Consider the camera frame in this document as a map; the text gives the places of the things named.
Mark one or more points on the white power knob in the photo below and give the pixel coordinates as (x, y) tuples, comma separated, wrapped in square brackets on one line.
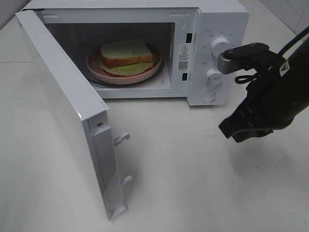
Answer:
[(219, 45)]

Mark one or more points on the white microwave oven body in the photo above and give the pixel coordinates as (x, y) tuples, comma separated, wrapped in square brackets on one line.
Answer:
[(188, 34)]

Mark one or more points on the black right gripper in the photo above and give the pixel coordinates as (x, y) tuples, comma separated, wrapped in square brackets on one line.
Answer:
[(273, 109)]

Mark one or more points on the white warning label sticker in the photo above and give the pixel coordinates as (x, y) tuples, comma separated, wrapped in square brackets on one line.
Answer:
[(183, 56)]

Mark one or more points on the sandwich with lettuce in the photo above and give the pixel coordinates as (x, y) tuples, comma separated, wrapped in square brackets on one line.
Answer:
[(126, 58)]

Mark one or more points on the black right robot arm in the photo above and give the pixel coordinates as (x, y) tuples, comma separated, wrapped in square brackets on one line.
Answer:
[(297, 61)]

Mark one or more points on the round door release button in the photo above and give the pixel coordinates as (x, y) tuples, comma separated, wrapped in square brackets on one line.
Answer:
[(208, 96)]

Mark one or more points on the white timer knob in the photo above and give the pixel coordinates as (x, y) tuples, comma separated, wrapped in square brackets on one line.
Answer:
[(213, 77)]

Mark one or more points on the pink plate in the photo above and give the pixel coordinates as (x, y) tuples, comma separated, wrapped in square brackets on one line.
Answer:
[(153, 49)]

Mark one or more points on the glass microwave turntable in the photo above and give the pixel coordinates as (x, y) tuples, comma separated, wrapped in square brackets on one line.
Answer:
[(99, 75)]

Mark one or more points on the white microwave door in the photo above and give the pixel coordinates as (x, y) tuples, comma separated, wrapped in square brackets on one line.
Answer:
[(79, 111)]

